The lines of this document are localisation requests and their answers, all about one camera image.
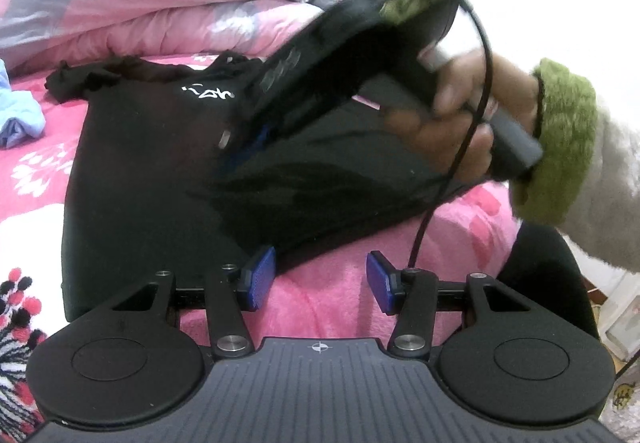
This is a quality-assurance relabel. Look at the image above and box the black smile t-shirt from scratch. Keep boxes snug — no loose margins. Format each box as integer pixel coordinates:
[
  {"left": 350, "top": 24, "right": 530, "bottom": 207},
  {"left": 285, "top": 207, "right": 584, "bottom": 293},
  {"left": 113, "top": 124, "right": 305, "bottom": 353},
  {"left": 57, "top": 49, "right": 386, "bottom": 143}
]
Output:
[{"left": 46, "top": 52, "right": 440, "bottom": 320}]

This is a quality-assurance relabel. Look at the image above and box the green cuffed grey sleeve forearm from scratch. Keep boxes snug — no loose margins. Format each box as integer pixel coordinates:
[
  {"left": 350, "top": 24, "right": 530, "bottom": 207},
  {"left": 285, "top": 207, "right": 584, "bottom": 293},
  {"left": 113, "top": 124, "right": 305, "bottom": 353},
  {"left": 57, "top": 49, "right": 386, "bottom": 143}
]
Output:
[{"left": 510, "top": 59, "right": 639, "bottom": 273}]

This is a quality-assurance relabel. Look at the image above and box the person's right hand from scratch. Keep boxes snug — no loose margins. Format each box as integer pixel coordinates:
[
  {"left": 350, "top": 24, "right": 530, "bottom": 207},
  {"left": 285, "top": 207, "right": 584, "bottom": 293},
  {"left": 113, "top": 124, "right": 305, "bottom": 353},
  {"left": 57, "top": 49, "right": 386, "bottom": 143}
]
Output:
[{"left": 382, "top": 50, "right": 540, "bottom": 183}]

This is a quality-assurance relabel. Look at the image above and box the light blue garment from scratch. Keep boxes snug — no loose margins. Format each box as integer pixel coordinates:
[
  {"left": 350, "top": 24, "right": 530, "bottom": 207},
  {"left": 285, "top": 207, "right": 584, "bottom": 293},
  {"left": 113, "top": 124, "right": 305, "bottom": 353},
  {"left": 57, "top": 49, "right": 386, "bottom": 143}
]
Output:
[{"left": 0, "top": 62, "right": 46, "bottom": 149}]

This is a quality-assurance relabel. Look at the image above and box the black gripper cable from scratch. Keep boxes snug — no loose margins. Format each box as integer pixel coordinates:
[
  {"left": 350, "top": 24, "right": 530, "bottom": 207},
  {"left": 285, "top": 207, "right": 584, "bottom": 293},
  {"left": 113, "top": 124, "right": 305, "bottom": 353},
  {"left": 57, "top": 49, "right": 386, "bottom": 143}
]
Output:
[{"left": 406, "top": 0, "right": 496, "bottom": 272}]

